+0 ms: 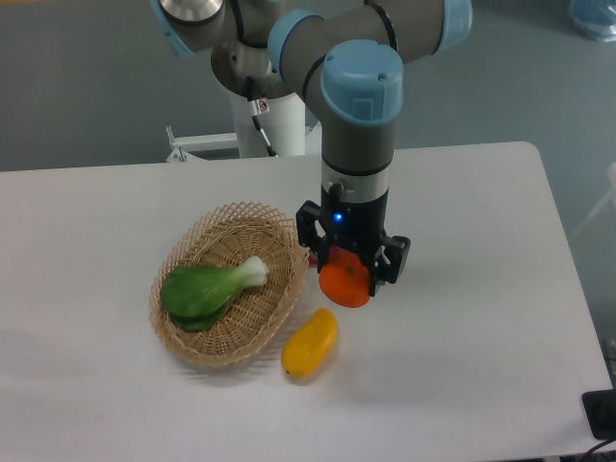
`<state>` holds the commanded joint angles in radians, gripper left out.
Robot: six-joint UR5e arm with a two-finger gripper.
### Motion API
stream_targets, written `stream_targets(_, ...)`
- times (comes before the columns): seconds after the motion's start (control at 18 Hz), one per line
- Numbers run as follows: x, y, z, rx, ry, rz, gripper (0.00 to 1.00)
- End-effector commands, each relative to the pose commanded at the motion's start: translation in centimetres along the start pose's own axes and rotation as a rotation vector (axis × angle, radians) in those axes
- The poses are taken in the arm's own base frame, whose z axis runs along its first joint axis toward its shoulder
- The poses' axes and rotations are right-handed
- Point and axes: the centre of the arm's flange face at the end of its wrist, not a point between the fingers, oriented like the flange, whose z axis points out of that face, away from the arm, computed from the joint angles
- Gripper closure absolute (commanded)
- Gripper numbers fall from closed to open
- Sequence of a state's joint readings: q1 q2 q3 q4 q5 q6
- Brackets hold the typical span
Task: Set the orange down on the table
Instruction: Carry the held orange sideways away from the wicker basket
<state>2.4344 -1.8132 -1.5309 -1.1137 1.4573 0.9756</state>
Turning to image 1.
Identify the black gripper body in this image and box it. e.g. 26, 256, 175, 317
317, 183, 390, 268

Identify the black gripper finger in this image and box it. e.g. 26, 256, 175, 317
368, 232, 411, 296
295, 200, 336, 272

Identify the orange fruit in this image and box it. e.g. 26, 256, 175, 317
319, 248, 371, 308

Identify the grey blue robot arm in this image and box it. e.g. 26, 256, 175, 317
151, 1, 473, 294

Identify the woven bamboo basket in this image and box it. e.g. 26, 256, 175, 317
149, 202, 308, 368

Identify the yellow mango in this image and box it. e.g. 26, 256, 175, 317
280, 308, 338, 379

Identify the green bok choy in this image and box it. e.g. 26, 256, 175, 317
160, 256, 269, 332

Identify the black device at table edge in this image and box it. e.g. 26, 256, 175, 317
581, 389, 615, 440

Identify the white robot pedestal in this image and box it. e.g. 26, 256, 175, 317
165, 39, 322, 162

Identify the black cable on pedestal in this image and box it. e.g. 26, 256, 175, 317
245, 76, 279, 158

